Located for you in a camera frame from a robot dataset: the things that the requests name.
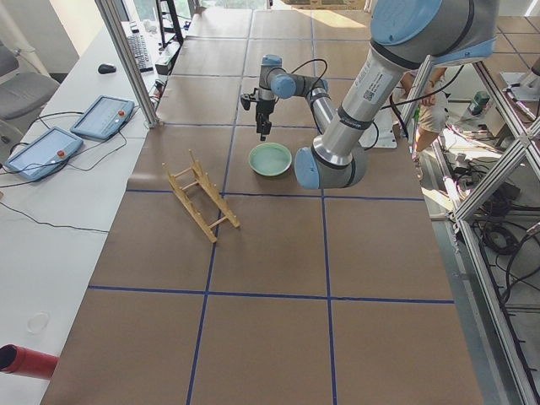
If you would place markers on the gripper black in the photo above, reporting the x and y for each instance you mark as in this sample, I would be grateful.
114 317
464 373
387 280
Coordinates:
262 109

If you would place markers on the light green plate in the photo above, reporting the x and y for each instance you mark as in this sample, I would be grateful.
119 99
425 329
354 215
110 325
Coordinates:
270 159

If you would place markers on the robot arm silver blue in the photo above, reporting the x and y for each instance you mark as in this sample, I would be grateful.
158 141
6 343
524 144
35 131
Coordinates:
403 34

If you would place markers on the wooden dish rack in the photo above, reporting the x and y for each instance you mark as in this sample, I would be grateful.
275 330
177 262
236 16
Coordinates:
200 197

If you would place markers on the black keyboard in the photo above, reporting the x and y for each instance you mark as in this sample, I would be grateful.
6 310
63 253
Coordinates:
140 52

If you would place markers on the far blue teach pendant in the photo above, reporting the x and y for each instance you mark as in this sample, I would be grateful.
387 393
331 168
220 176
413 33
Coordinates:
104 118

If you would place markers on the blue teach pendant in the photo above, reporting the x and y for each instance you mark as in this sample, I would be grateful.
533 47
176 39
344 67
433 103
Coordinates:
104 118
41 157

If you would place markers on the person in beige shorts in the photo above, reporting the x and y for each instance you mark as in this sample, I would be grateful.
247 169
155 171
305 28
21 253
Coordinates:
433 112

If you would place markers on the black computer mouse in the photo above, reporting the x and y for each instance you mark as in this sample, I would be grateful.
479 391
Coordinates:
106 68

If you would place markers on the near blue teach pendant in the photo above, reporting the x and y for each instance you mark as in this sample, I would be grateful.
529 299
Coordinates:
41 157

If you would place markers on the grey office chair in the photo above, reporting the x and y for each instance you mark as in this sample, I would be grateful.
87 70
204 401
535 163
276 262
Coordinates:
23 96

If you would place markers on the red cylinder tube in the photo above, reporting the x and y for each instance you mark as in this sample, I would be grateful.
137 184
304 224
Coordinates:
27 362

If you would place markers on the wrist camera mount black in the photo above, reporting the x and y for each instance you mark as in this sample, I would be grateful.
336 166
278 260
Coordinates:
247 99

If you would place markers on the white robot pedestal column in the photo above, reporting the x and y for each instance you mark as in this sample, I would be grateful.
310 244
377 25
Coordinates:
380 134

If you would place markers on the aluminium frame post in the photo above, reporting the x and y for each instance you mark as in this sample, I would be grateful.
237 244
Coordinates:
113 24

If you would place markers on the aluminium frame rack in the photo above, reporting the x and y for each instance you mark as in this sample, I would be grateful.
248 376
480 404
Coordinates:
484 171

